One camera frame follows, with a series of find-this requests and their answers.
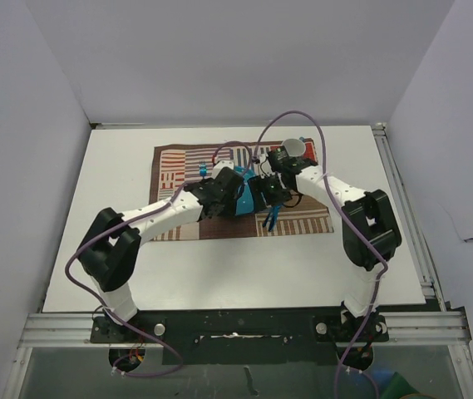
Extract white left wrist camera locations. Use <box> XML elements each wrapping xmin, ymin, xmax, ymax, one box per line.
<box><xmin>211</xmin><ymin>160</ymin><xmax>234</xmax><ymax>179</ymax></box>

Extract blue metallic knife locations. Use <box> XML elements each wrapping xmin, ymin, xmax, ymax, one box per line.
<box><xmin>264</xmin><ymin>205</ymin><xmax>282</xmax><ymax>232</ymax></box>

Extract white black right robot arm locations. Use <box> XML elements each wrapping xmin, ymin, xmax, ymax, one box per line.
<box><xmin>251</xmin><ymin>156</ymin><xmax>402</xmax><ymax>340</ymax></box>

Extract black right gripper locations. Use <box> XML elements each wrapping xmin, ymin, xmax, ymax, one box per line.
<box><xmin>249</xmin><ymin>171</ymin><xmax>292</xmax><ymax>214</ymax></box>

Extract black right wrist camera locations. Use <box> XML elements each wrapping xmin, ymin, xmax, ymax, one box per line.
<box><xmin>267</xmin><ymin>146</ymin><xmax>292</xmax><ymax>173</ymax></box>

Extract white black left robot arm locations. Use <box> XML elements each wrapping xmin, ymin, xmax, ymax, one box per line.
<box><xmin>74</xmin><ymin>166</ymin><xmax>244</xmax><ymax>342</ymax></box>

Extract aluminium front frame rail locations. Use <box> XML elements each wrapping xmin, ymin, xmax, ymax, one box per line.
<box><xmin>18</xmin><ymin>311</ymin><xmax>471</xmax><ymax>347</ymax></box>

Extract aluminium frame rail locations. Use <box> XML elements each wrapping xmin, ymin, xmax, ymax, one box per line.
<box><xmin>18</xmin><ymin>311</ymin><xmax>471</xmax><ymax>347</ymax></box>
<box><xmin>372</xmin><ymin>122</ymin><xmax>448</xmax><ymax>312</ymax></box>

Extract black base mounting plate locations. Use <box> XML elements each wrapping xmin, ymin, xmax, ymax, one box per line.
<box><xmin>90</xmin><ymin>307</ymin><xmax>389</xmax><ymax>366</ymax></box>

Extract aluminium right frame rail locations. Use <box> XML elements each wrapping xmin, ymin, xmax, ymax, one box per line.
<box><xmin>372</xmin><ymin>122</ymin><xmax>448</xmax><ymax>312</ymax></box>

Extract white blue mug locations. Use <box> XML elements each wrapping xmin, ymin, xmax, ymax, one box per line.
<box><xmin>282</xmin><ymin>138</ymin><xmax>306</xmax><ymax>157</ymax></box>

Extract striped patchwork placemat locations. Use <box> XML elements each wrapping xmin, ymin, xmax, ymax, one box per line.
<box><xmin>150</xmin><ymin>144</ymin><xmax>333</xmax><ymax>241</ymax></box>

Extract blue polka dot plate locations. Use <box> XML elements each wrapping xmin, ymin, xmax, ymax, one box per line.
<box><xmin>234</xmin><ymin>170</ymin><xmax>257</xmax><ymax>217</ymax></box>

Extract green object bottom corner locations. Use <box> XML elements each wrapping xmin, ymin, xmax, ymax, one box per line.
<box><xmin>379</xmin><ymin>372</ymin><xmax>419</xmax><ymax>399</ymax></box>

